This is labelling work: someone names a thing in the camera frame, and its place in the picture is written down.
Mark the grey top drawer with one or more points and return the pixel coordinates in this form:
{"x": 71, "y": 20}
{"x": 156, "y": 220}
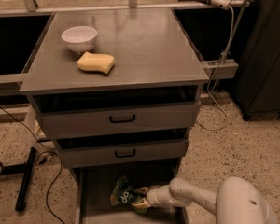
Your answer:
{"x": 96, "y": 122}

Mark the white ceramic bowl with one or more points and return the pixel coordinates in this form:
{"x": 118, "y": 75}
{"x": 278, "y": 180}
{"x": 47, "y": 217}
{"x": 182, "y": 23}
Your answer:
{"x": 80, "y": 39}

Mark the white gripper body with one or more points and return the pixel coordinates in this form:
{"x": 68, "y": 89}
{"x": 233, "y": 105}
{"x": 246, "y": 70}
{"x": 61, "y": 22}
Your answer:
{"x": 154, "y": 195}

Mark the grey drawer cabinet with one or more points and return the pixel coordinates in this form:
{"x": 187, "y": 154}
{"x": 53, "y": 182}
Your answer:
{"x": 154, "y": 65}

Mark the yellow sponge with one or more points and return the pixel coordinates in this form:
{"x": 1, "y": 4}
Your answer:
{"x": 94, "y": 62}

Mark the green rice chip bag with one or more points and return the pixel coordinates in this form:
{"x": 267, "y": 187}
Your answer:
{"x": 123, "y": 193}

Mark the dark cabinet at right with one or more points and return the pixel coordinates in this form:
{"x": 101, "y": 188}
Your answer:
{"x": 256, "y": 86}

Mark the grey bottom drawer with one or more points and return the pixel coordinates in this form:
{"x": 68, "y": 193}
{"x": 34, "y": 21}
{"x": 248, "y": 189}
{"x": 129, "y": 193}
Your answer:
{"x": 97, "y": 183}

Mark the grey side rail bracket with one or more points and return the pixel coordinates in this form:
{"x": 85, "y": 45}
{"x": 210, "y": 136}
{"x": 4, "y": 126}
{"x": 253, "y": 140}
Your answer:
{"x": 218, "y": 71}

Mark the grey middle drawer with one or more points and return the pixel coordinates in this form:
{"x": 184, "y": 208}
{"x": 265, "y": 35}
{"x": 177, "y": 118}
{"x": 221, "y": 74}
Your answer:
{"x": 145, "y": 151}

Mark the black table leg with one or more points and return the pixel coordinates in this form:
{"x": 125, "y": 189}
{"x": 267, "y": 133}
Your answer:
{"x": 27, "y": 172}

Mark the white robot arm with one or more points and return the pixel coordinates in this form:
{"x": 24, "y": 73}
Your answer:
{"x": 235, "y": 202}

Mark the grey drawer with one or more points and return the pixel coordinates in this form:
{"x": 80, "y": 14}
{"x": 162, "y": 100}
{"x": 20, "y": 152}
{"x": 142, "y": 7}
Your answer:
{"x": 145, "y": 151}
{"x": 96, "y": 122}
{"x": 97, "y": 183}

